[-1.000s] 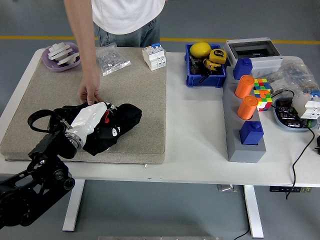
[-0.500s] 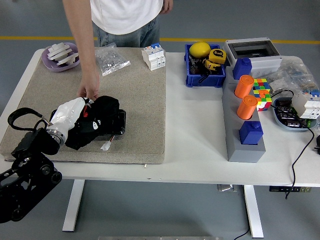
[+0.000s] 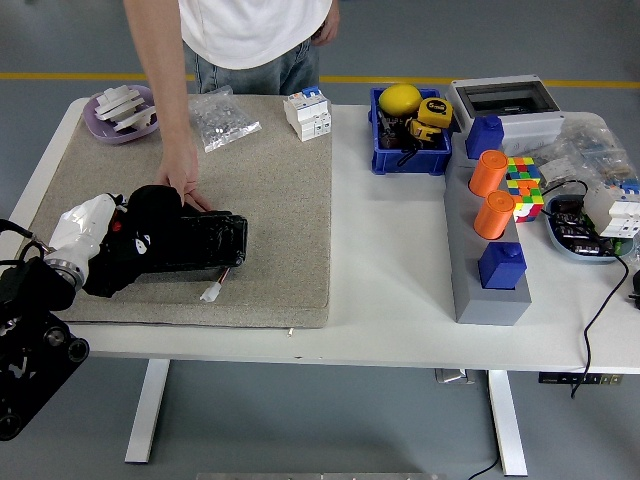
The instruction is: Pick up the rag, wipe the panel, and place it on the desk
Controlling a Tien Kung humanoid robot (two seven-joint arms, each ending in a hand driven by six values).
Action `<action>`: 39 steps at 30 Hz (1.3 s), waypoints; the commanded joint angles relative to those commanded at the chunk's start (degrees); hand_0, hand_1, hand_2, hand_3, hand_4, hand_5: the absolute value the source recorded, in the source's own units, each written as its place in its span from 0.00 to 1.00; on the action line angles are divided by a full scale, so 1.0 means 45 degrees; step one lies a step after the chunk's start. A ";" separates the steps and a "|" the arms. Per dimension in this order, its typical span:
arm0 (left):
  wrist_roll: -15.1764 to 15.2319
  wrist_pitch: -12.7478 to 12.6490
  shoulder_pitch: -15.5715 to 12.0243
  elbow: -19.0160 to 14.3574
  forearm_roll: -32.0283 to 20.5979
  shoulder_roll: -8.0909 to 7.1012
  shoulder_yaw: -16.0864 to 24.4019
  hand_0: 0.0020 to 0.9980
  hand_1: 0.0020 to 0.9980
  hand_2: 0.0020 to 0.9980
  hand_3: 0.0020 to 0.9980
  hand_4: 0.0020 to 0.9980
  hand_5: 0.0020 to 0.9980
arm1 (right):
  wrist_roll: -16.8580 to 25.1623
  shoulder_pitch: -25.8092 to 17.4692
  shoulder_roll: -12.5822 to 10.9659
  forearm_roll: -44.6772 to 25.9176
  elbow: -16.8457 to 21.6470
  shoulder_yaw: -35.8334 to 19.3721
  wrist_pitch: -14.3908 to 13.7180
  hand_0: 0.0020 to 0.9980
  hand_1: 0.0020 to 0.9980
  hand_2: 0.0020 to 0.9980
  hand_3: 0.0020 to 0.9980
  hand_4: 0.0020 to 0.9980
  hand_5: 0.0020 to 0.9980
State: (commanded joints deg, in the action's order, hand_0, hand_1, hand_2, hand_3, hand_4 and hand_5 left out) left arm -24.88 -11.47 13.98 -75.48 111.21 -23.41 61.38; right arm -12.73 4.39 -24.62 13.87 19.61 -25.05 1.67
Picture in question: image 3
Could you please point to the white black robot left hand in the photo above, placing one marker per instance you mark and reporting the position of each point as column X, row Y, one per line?
column 82, row 225

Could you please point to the person's right hand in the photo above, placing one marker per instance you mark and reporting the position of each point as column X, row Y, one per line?
column 177, row 167

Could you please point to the person's left hand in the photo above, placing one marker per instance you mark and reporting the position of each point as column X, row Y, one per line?
column 329, row 25

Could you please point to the person's right forearm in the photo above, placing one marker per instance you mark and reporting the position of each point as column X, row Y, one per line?
column 167, row 105

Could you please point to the black desk control panel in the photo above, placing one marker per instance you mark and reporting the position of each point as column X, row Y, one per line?
column 580, row 379

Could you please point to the clear bag of screws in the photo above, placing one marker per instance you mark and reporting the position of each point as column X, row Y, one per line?
column 220, row 120

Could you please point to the purple tray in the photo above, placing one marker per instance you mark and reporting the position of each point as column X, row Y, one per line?
column 107, row 134

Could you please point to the person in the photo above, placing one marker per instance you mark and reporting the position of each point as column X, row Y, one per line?
column 250, row 30

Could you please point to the stack of white plastic strips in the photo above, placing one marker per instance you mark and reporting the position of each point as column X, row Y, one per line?
column 117, row 100

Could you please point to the yellow ball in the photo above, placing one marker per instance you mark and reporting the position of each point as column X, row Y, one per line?
column 400, row 100

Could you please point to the grey-brown mat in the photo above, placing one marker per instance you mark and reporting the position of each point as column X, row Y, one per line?
column 275, row 225

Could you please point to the dark brown tool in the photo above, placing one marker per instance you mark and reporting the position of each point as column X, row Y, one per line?
column 389, row 135

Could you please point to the small yellow black tape measure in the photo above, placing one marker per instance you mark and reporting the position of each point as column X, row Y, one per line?
column 422, row 131

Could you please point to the blue plastic bin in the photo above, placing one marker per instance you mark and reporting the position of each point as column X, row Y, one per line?
column 410, row 162

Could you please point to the blue block with knob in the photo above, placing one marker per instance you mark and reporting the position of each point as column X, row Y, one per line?
column 500, row 270
column 482, row 140

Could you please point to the white table leg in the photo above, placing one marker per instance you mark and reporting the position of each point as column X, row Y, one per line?
column 145, row 410
column 510, row 430

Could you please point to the orange cylinder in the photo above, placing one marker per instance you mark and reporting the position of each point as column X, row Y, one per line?
column 492, row 217
column 487, row 175

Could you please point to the colourful puzzle cube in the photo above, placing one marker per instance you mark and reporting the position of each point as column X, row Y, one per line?
column 530, row 200

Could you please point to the small clear bag white label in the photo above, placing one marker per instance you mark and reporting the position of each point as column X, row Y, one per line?
column 557, row 172

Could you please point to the large clear bag of parts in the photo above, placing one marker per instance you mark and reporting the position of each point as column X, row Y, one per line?
column 600, row 150

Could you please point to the dark capacitors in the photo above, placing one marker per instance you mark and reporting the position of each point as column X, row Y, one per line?
column 575, row 225

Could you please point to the grey block holder base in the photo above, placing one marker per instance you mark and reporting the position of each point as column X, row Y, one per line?
column 492, row 307

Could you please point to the light blue tray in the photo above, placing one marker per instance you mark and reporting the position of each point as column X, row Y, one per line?
column 575, row 256

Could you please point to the black plug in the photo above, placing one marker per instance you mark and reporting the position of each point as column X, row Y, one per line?
column 636, row 287

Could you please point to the white plastic bracket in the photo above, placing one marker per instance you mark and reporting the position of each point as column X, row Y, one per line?
column 137, row 117

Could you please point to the white circuit breaker blue switch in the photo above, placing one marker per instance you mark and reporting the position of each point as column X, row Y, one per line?
column 307, row 117
column 617, row 215

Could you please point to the grey white electrical enclosure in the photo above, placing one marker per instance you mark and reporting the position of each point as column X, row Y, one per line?
column 530, row 125

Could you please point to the metal bracket under table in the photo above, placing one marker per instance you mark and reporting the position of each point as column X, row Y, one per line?
column 454, row 376

